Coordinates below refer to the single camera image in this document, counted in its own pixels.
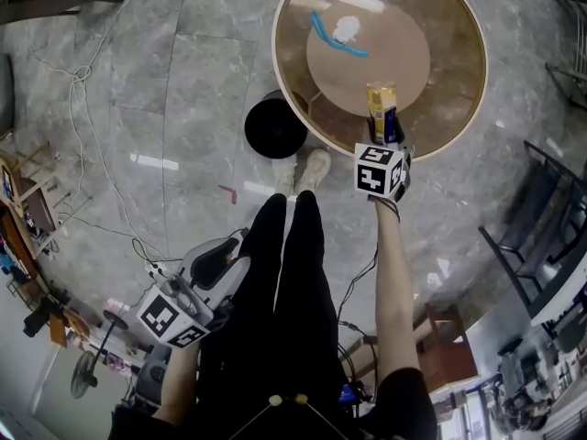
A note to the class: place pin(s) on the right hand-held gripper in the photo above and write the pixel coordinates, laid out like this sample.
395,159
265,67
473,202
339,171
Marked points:
373,177

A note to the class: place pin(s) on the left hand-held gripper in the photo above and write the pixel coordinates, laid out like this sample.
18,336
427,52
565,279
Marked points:
158,316

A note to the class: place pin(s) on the white paper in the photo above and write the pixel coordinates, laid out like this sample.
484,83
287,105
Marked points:
347,29

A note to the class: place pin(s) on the black waste bin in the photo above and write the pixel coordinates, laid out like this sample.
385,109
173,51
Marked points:
273,128

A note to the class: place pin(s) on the blue strip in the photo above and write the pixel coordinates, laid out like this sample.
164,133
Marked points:
319,28

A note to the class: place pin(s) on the person's right forearm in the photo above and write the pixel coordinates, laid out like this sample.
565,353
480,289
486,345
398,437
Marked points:
394,291

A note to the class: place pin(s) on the person's left forearm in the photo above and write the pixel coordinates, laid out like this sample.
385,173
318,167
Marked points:
179,383

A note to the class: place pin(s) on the round glass-top table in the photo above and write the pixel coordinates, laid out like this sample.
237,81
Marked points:
394,67

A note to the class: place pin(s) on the white power strip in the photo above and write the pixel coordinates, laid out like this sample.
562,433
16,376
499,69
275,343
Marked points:
155,268

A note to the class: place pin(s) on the black wrist band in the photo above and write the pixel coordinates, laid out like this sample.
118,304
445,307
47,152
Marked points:
389,206

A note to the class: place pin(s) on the red floor scrap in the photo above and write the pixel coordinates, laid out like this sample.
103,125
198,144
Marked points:
233,194

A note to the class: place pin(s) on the white shoe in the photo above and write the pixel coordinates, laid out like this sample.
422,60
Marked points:
284,172
314,170

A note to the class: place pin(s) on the person's black trousers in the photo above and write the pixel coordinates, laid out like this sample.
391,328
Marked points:
298,291

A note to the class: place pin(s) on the grey white machine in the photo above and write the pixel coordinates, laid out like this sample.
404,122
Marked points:
153,374

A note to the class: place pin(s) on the black standing fan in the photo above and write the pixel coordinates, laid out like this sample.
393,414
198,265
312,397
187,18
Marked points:
84,374

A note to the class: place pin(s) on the small blue screen device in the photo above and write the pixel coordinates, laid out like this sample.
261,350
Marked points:
351,393

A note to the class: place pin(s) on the round wooden side table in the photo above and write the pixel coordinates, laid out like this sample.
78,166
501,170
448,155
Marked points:
11,209

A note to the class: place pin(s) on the black shelf with white top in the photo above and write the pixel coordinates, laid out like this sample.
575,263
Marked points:
559,264

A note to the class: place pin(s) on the small wooden stool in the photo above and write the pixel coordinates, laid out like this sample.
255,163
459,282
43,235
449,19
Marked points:
451,351

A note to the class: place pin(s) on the person's black top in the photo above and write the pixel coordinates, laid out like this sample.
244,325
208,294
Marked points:
403,397

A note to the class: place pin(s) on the grey round pouf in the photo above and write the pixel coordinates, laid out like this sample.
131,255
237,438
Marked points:
5,94

